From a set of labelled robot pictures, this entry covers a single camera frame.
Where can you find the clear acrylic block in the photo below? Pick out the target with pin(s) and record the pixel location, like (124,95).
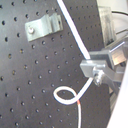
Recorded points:
(107,25)

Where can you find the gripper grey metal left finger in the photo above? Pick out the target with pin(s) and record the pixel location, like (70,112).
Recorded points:
(99,71)

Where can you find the black perforated breadboard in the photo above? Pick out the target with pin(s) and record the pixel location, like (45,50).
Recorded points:
(30,71)

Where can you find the metal cable clip bracket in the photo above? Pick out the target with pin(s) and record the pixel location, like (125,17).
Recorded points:
(43,26)

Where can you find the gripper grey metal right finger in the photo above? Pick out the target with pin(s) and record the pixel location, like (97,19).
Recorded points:
(113,54)

